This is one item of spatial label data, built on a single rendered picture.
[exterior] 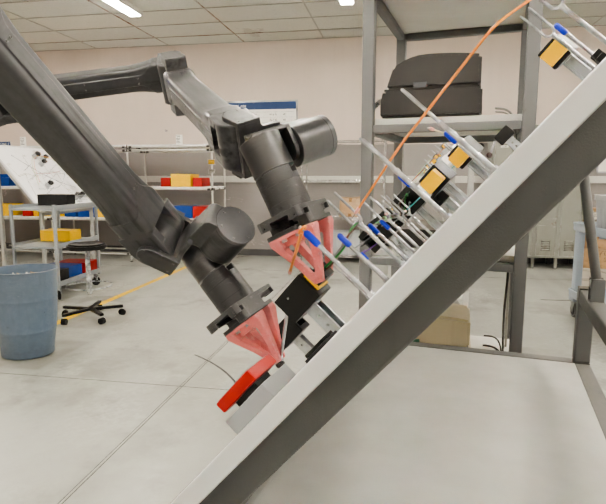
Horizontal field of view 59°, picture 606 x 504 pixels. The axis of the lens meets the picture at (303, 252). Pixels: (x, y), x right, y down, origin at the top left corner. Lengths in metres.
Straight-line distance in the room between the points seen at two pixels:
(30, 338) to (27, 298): 0.29
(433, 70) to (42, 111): 1.28
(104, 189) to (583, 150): 0.52
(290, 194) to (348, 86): 7.71
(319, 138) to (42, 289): 3.55
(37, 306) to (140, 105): 5.65
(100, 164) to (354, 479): 0.62
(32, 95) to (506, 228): 0.49
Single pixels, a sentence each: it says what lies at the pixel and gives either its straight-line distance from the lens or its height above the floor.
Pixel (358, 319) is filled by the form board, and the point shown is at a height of 1.19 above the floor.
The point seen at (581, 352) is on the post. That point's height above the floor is 0.83.
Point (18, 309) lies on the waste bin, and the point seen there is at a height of 0.37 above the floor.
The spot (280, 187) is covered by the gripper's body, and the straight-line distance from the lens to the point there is 0.68.
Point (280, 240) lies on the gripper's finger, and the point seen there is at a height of 1.21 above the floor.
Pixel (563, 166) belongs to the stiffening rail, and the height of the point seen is 1.30.
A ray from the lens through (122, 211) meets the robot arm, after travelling 0.71.
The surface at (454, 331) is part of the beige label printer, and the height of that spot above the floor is 0.80.
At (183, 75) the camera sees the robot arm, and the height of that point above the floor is 1.47.
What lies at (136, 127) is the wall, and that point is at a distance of 9.28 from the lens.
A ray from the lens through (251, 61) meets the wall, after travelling 8.71.
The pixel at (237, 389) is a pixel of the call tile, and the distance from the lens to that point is 0.50.
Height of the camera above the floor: 1.29
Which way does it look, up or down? 8 degrees down
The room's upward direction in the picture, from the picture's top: straight up
